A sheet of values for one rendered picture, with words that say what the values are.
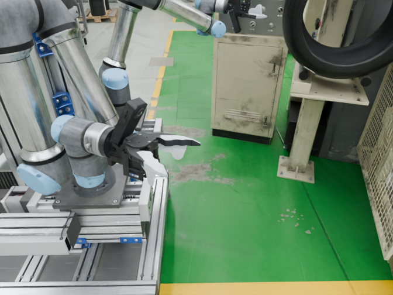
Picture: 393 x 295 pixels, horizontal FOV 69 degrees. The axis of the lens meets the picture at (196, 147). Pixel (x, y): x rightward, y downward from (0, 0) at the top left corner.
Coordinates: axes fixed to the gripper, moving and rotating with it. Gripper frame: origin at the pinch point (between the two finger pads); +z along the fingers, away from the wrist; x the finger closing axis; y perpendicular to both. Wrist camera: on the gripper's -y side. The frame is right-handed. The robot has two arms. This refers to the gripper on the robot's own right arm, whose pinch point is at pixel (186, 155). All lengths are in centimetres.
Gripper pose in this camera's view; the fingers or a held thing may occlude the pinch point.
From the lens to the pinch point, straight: 58.5
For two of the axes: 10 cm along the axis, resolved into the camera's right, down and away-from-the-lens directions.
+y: -0.6, 8.9, 4.6
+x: -4.2, 4.0, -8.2
